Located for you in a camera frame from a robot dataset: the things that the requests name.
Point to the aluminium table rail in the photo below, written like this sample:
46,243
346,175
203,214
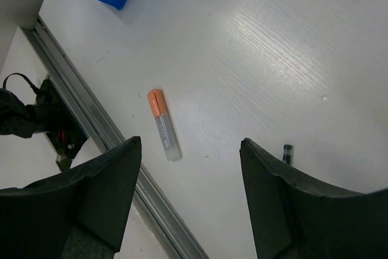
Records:
153,206

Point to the black ink clear pen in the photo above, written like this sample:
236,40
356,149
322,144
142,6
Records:
287,154

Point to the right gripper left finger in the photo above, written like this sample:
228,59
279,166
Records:
80,213

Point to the orange cap clear marker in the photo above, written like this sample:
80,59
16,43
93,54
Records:
164,124

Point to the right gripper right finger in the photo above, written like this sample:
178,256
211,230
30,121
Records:
294,215

